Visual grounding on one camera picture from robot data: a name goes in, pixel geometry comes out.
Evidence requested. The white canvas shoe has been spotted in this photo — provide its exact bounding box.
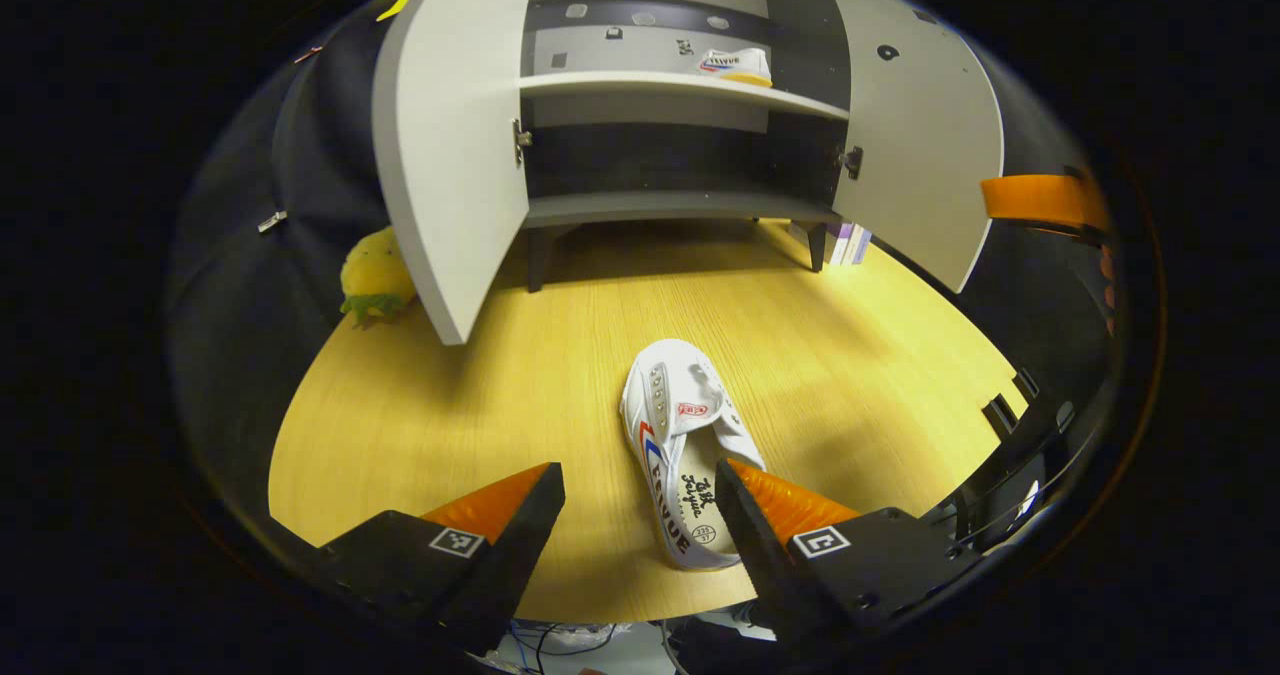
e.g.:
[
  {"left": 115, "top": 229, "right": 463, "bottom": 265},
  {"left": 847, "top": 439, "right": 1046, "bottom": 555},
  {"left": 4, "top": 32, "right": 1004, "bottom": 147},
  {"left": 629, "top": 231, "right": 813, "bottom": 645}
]
[
  {"left": 619, "top": 339, "right": 769, "bottom": 571},
  {"left": 697, "top": 47, "right": 774, "bottom": 89}
]

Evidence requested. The tangled cable bundle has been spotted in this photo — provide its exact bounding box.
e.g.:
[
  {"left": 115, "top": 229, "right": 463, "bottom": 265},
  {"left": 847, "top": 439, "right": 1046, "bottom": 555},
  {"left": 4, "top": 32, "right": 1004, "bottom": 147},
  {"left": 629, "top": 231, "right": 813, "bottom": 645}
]
[{"left": 500, "top": 617, "right": 681, "bottom": 671}]

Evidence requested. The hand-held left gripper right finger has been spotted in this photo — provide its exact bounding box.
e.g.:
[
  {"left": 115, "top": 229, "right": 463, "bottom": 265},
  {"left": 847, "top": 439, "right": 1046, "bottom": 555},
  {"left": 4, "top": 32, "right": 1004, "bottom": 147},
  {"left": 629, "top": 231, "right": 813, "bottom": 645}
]
[{"left": 714, "top": 458, "right": 986, "bottom": 656}]

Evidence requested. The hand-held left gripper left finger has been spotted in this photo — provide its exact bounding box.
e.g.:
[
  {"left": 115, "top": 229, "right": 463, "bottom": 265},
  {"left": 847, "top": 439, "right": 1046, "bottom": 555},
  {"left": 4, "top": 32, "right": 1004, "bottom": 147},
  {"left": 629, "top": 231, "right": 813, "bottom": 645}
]
[{"left": 318, "top": 462, "right": 567, "bottom": 656}]

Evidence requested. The white shoe cabinet door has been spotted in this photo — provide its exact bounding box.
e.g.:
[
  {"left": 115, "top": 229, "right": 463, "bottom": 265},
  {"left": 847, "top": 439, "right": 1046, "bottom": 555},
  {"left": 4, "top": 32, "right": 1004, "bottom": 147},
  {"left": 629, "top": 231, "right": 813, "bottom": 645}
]
[
  {"left": 815, "top": 0, "right": 1004, "bottom": 294},
  {"left": 372, "top": 0, "right": 546, "bottom": 346}
]

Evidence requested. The white shoe cabinet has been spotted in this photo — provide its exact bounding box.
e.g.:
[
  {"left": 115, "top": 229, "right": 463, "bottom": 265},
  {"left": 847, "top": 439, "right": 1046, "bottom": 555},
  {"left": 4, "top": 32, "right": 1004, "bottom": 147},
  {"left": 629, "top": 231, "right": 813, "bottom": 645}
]
[{"left": 515, "top": 0, "right": 856, "bottom": 293}]

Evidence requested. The yellow plush toy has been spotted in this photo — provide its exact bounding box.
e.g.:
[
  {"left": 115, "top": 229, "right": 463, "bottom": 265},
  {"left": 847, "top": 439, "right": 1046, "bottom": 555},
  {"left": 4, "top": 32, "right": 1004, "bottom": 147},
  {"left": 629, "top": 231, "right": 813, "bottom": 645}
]
[{"left": 339, "top": 225, "right": 418, "bottom": 328}]

